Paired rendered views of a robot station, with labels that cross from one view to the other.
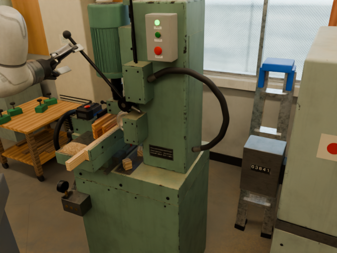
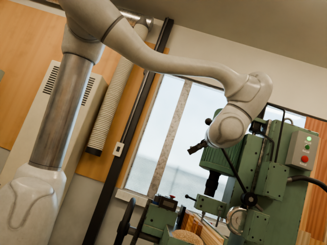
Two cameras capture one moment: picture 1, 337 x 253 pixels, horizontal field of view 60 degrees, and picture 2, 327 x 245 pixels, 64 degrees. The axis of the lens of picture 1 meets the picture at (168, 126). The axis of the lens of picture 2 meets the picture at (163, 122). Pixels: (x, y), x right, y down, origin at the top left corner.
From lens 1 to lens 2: 1.21 m
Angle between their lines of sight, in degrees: 44
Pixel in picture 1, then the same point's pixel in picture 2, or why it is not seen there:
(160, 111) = (276, 215)
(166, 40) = (313, 153)
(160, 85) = not seen: hidden behind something
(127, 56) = (248, 158)
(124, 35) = (252, 141)
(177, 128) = (289, 235)
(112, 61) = (231, 158)
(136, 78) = (281, 175)
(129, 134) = (257, 231)
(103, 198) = not seen: outside the picture
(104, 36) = not seen: hidden behind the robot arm
